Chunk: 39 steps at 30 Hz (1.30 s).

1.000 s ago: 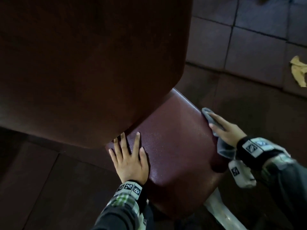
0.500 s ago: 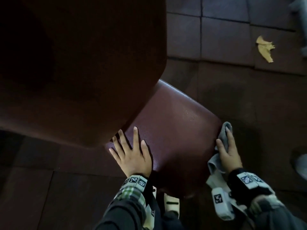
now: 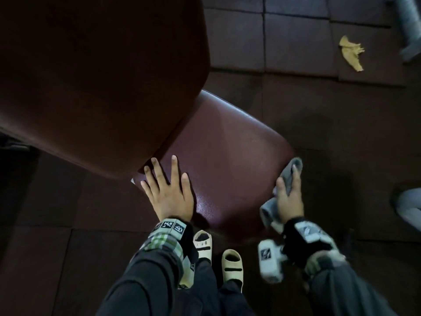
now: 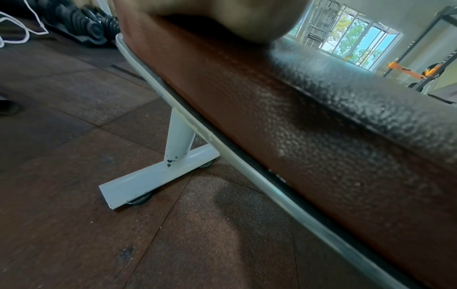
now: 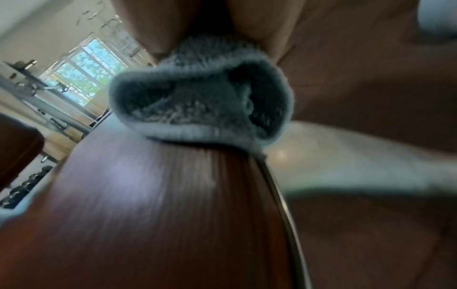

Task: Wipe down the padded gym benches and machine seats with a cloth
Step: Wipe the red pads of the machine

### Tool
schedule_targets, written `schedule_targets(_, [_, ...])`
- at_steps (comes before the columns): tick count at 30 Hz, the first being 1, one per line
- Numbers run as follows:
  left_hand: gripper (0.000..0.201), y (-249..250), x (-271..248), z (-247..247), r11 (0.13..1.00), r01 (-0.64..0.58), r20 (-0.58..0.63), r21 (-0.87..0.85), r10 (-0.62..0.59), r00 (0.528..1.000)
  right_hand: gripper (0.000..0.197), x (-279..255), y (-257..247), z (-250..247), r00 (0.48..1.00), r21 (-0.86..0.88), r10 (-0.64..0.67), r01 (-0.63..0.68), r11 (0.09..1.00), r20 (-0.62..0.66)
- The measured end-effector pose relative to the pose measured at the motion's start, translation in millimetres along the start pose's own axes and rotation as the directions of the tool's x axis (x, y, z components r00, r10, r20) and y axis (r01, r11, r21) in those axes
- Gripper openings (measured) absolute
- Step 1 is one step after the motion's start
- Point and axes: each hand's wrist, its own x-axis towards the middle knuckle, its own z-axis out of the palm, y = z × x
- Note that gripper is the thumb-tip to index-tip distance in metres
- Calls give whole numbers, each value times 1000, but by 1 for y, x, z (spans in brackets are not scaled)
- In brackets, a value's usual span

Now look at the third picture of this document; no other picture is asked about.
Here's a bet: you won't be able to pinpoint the person's right hand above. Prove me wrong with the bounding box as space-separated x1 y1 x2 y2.
275 165 305 224

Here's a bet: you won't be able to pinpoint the person's left hand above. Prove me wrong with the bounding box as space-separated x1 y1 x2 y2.
140 155 195 223

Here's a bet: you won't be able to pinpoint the grey cleaning cloth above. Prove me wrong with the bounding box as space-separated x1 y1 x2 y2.
260 157 303 234

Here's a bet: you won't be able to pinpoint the person's right forearm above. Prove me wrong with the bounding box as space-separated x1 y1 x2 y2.
304 256 399 316

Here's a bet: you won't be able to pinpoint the person's left forearm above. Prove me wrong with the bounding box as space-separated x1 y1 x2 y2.
95 240 185 316

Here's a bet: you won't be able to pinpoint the person's dark trousers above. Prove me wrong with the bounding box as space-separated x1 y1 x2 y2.
171 259 257 316

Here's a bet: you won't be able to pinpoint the left marker wristband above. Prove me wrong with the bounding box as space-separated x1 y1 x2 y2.
148 218 198 260

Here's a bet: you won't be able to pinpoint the marker wristband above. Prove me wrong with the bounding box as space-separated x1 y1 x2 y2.
282 217 346 270
148 218 198 260

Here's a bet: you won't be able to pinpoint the right marker wristband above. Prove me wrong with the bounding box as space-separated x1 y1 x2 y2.
282 217 346 270

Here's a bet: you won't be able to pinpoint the cream foam slipper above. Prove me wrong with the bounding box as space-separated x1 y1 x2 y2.
221 249 244 292
193 230 213 264

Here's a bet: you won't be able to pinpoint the white machine base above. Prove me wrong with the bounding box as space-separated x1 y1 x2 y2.
391 187 421 233

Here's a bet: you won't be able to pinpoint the yellow crumpled cloth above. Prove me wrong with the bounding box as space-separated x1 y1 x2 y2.
339 35 366 72

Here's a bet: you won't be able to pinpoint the chrome machine foot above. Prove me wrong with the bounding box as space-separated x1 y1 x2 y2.
393 0 421 63

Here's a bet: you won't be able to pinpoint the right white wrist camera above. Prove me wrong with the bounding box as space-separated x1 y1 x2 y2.
257 239 289 284

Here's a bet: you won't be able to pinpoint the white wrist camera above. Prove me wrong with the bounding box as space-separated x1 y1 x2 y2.
257 239 289 284
179 256 196 290

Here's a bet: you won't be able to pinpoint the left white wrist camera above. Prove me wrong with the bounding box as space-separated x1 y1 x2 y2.
179 256 196 290

